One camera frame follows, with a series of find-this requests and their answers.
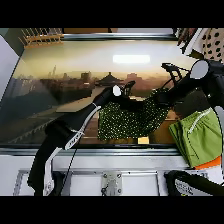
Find dark green dotted garment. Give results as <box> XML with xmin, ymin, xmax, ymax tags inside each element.
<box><xmin>96</xmin><ymin>89</ymin><xmax>172</xmax><ymax>141</ymax></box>

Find black cable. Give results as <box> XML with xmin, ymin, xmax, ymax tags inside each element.
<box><xmin>59</xmin><ymin>146</ymin><xmax>80</xmax><ymax>197</ymax></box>

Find orange garment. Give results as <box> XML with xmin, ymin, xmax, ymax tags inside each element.
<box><xmin>194</xmin><ymin>155</ymin><xmax>223</xmax><ymax>171</ymax></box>

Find silver frame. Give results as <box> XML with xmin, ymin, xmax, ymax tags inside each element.
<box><xmin>0</xmin><ymin>146</ymin><xmax>224</xmax><ymax>197</ymax></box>

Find white perforated laundry basket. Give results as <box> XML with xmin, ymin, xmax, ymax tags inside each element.
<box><xmin>185</xmin><ymin>27</ymin><xmax>224</xmax><ymax>64</ymax></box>

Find light green shorts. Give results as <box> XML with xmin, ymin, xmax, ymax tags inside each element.
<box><xmin>168</xmin><ymin>107</ymin><xmax>223</xmax><ymax>168</ymax></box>

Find wooden rack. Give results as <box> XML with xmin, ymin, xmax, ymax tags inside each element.
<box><xmin>19</xmin><ymin>27</ymin><xmax>64</xmax><ymax>48</ymax></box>

